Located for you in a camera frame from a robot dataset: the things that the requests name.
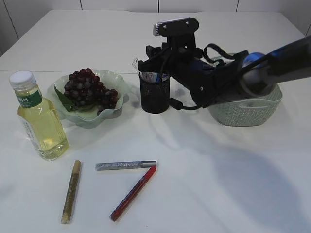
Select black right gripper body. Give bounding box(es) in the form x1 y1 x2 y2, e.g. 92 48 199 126
137 43 203 80

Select clear plastic ruler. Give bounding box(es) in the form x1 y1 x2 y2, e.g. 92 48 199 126
132 58 140 74

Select red artificial grape bunch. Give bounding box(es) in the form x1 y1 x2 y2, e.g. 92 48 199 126
54 68 119 114

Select silver glitter pen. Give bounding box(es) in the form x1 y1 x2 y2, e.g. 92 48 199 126
95 161 157 171

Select red marker pen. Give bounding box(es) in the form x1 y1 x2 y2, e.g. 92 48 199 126
110 166 157 222

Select yellow liquid plastic bottle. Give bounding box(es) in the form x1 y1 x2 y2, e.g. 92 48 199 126
9 70 69 161

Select gold glitter pen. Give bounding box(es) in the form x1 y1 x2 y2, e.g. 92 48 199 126
61 160 81 224

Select blue handled scissors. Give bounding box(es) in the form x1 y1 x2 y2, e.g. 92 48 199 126
158 73 170 82

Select pink handled scissors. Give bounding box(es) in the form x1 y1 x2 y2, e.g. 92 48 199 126
141 72 159 83

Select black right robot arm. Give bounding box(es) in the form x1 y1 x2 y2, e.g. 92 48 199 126
138 37 311 110

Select black mesh pen holder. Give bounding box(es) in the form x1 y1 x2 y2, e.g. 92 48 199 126
139 72 170 114

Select green woven plastic basket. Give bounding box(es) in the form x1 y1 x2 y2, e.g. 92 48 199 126
208 85 283 127

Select green wavy plastic plate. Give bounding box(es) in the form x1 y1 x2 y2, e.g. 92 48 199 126
46 68 129 128

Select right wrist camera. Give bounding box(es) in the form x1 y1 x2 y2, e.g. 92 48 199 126
153 17 199 50

